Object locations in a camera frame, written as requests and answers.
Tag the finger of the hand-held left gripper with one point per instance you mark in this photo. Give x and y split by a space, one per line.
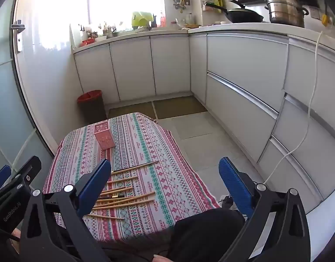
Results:
27 173
1 176

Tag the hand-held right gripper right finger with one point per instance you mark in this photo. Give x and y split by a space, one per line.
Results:
235 185

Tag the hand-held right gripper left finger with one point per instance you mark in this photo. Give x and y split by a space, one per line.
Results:
94 188

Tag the bunch of wooden chopsticks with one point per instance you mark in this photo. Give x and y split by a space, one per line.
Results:
129 197

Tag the pink perforated chopstick holder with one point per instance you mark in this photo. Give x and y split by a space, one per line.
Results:
104 139

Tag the black power adapter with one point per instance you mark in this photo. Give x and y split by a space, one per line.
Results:
227 201

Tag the person's dark trousers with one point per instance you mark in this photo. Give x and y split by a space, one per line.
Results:
200 232

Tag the patterned striped tablecloth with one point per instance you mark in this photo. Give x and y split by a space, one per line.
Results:
156 147

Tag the dark trash bin red rim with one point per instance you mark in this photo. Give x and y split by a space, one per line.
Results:
92 106

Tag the brown floor mat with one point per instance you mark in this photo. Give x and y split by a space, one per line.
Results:
132 110
178 107

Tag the white kitchen cabinets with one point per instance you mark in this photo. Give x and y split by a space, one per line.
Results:
238 68

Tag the red items on countertop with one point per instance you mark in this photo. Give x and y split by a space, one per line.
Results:
88 42

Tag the black wok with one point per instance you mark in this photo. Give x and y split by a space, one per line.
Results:
243 16

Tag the yellow-green plastic container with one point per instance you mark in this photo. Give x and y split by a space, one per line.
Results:
141 19

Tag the stainless steel steamer pot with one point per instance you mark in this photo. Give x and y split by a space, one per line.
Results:
286 11

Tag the red bottle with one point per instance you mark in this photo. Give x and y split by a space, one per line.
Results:
162 19

